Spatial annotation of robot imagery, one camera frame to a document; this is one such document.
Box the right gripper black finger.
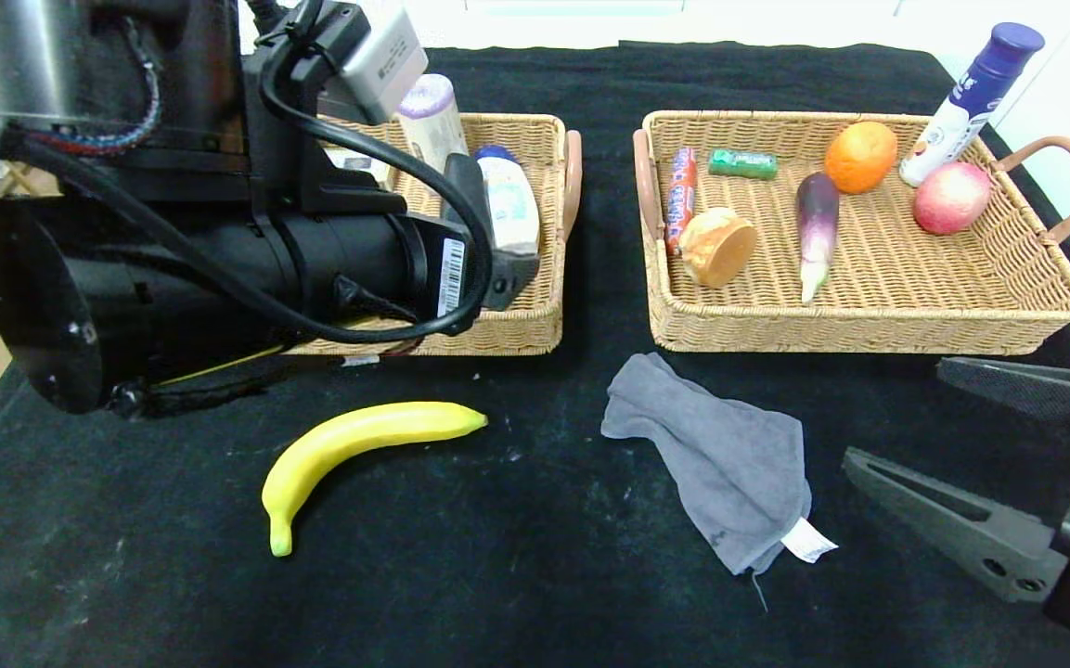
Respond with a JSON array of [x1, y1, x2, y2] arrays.
[[935, 355, 1070, 429], [842, 445, 1070, 603]]

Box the grey cloth with white tag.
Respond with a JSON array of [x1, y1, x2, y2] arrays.
[[600, 353, 839, 613]]

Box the purple eggplant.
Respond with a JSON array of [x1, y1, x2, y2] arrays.
[[795, 172, 841, 305]]

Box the toy burger bun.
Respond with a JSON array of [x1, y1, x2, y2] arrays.
[[678, 207, 759, 289]]

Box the black glasses case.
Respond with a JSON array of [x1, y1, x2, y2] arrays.
[[442, 153, 496, 256]]

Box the yellow banana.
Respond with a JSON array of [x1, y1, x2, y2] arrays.
[[261, 401, 490, 558]]

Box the red apple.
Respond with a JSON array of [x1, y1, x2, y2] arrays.
[[911, 162, 992, 237]]

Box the white bottle purple cap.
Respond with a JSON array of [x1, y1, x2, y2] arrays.
[[898, 23, 1046, 188]]

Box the orange fruit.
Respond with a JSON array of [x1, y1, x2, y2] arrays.
[[823, 122, 898, 196]]

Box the green candy pack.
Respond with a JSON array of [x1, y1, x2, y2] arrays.
[[708, 149, 780, 181]]

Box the orange-red candy tube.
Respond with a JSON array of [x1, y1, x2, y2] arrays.
[[665, 147, 698, 257]]

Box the black tablecloth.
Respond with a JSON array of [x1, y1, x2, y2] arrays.
[[0, 42, 1070, 668]]

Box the white lotion bottle blue cap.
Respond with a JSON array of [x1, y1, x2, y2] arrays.
[[474, 147, 541, 258]]

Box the purple-topped beige roll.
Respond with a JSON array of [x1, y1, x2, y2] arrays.
[[395, 74, 471, 200]]

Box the woven wicker basket brown handles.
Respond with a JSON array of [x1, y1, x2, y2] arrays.
[[289, 113, 584, 358], [632, 111, 1070, 356]]

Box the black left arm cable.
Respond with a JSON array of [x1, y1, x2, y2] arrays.
[[256, 0, 496, 346]]

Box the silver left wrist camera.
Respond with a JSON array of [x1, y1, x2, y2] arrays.
[[338, 7, 430, 124]]

